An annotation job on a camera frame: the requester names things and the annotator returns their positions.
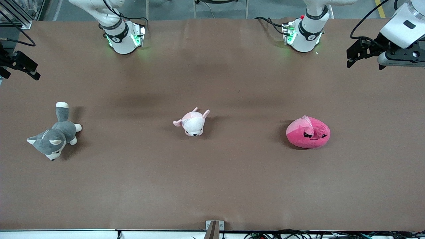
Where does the pink flamingo plush toy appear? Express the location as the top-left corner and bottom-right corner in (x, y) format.
(286, 115), (331, 149)

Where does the grey white plush husky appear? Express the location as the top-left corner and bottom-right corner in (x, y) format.
(27, 102), (83, 161)

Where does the small pink white plush dog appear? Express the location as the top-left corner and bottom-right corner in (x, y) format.
(173, 107), (210, 137)

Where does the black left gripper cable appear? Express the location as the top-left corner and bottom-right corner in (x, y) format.
(350, 0), (392, 42)

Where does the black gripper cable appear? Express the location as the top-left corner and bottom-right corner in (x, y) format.
(0, 10), (36, 47)
(350, 0), (392, 42)

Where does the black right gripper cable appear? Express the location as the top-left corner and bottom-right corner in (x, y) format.
(0, 10), (36, 47)

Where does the aluminium frame profile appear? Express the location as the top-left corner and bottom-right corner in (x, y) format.
(0, 0), (50, 29)

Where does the black left arm base cable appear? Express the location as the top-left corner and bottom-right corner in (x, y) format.
(255, 17), (288, 35)

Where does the black arm base cable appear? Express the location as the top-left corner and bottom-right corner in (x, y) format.
(255, 17), (288, 35)
(98, 0), (149, 34)

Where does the black right arm base cable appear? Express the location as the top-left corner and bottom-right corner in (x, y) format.
(98, 0), (149, 34)

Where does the white table edge rail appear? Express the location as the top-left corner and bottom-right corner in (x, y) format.
(0, 229), (425, 239)

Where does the black cable bundle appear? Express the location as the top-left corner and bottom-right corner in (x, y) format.
(242, 229), (425, 239)

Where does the metal table edge bracket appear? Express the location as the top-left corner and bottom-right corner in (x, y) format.
(205, 220), (224, 239)

